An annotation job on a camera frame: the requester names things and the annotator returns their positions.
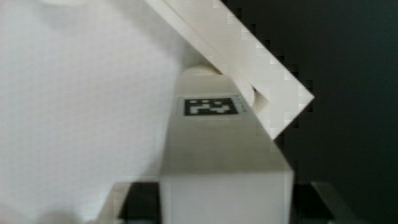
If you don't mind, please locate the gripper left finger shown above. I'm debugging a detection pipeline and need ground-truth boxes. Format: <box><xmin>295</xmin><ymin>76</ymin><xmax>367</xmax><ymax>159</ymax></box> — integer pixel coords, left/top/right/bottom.
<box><xmin>96</xmin><ymin>182</ymin><xmax>160</xmax><ymax>224</ymax></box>

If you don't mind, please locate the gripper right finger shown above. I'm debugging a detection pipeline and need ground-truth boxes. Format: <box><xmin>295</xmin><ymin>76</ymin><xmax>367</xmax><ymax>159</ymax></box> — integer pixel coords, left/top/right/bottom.
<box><xmin>289</xmin><ymin>182</ymin><xmax>355</xmax><ymax>224</ymax></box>

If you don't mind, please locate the white desk leg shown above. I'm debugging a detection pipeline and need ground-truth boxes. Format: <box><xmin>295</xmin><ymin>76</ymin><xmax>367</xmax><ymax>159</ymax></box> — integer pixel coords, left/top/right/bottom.
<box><xmin>160</xmin><ymin>66</ymin><xmax>293</xmax><ymax>224</ymax></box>

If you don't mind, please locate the white desk top tray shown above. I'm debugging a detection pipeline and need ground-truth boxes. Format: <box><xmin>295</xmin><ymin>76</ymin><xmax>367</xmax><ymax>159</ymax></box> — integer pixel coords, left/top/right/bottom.
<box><xmin>0</xmin><ymin>0</ymin><xmax>312</xmax><ymax>224</ymax></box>

